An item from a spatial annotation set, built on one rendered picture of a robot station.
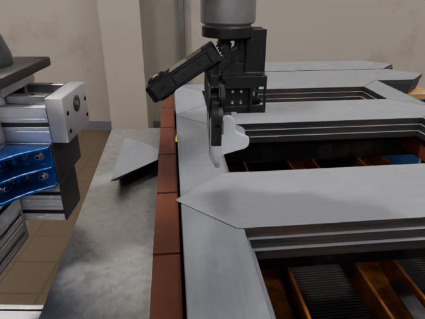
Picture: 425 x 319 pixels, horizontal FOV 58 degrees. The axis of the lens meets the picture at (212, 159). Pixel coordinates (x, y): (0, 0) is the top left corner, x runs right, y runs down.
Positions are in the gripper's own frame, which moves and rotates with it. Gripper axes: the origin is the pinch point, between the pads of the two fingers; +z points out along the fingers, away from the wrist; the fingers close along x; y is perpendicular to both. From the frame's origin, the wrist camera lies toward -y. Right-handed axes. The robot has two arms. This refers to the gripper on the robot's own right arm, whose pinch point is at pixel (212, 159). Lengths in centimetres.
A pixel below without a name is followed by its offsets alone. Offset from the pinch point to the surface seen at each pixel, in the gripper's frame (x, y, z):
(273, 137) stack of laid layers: 34.3, 19.2, 10.6
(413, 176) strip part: 3.9, 37.6, 7.1
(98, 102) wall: 273, -71, 68
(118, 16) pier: 245, -43, -3
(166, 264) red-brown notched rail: -11.3, -7.8, 10.8
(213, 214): -4.8, -0.3, 7.1
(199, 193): 1.5, -2.0, 7.0
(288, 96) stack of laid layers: 69, 33, 10
